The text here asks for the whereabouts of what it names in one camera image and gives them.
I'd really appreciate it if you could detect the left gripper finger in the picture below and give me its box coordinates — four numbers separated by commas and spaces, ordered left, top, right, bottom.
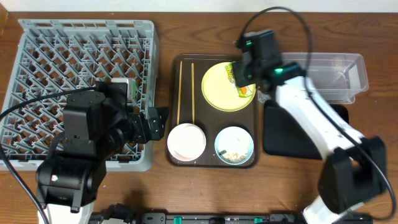
147, 107, 169, 124
148, 119, 164, 141

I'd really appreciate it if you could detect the wooden chopstick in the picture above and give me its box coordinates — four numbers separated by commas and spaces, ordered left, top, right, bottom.
191, 62, 195, 124
177, 61, 183, 125

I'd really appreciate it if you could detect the pink white bowl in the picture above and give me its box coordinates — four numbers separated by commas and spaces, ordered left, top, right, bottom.
167, 123, 206, 162

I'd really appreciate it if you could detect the green orange snack wrapper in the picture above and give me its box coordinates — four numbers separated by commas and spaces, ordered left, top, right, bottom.
224, 62, 254, 98

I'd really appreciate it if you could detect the yellow round plate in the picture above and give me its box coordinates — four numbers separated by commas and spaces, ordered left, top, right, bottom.
201, 62, 256, 112

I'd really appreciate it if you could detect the light blue bowl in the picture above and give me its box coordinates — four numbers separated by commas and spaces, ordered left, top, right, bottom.
214, 126, 254, 166

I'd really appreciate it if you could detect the food scraps rice pile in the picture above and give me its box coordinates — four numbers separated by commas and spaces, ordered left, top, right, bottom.
217, 137, 248, 164

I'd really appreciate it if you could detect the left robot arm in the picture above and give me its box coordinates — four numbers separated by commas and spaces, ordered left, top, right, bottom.
36, 88, 169, 223

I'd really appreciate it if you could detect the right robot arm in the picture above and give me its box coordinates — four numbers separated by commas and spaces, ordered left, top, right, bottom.
232, 30, 394, 223

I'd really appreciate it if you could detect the black waste tray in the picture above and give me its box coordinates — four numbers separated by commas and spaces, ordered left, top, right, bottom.
262, 99, 354, 160

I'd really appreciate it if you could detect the dark brown serving tray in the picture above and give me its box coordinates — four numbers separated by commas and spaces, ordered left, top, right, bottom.
165, 54, 259, 169

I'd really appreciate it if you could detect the clear plastic bin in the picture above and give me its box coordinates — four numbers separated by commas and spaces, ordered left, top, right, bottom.
257, 52, 369, 105

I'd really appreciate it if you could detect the grey plastic dish rack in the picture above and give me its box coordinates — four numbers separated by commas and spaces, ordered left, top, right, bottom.
1, 19, 159, 171

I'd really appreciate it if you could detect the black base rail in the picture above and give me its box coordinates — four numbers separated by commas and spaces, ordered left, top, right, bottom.
90, 203, 374, 224

